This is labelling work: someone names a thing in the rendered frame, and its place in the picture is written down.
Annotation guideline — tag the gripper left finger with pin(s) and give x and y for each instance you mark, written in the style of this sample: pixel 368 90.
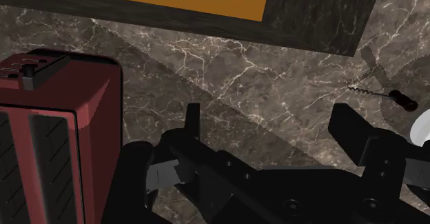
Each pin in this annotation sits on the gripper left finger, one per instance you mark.
pixel 208 169

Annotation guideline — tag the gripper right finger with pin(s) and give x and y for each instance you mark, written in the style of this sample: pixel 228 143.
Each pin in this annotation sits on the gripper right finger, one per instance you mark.
pixel 379 156

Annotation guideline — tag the white cup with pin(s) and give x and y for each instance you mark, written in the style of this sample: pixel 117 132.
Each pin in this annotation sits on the white cup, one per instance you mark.
pixel 422 129

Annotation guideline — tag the red toaster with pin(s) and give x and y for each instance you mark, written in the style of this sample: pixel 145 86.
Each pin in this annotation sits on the red toaster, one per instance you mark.
pixel 90 122

